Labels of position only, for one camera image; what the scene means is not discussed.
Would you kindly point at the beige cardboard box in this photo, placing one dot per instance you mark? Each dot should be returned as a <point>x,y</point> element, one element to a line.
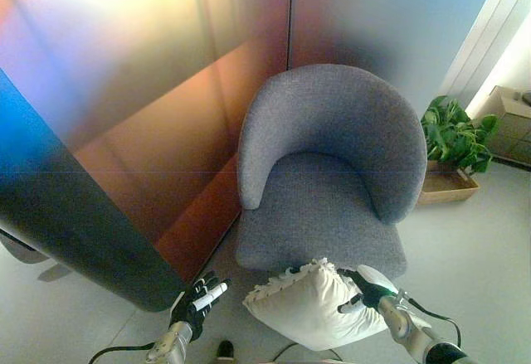
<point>512,127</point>

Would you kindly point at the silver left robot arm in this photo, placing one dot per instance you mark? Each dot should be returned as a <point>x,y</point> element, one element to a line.
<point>174,343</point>

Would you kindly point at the white ruffled pillow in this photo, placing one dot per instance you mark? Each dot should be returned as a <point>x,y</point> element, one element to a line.
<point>307,306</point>

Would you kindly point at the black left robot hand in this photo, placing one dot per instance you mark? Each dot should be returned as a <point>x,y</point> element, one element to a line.
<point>195,304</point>

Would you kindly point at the green leafy potted plant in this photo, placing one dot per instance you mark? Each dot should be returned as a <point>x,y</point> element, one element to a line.
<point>452,136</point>

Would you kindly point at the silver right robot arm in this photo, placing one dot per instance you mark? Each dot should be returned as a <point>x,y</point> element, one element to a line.
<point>410,326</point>

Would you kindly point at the black robot foot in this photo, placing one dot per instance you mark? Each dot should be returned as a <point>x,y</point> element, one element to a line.
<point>225,348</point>

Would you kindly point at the wooden planter tray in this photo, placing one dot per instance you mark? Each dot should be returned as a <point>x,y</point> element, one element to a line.
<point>448,190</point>

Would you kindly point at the grey fabric armchair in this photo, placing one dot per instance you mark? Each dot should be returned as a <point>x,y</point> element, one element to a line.
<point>332,140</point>

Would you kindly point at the grey furniture base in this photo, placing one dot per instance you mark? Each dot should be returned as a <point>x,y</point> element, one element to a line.
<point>22,252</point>

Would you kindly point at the dark glossy partition panel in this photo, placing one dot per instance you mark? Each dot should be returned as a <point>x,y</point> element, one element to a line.
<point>83,223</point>

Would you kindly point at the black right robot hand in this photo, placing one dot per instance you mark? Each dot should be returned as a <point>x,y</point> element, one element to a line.
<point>369,287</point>

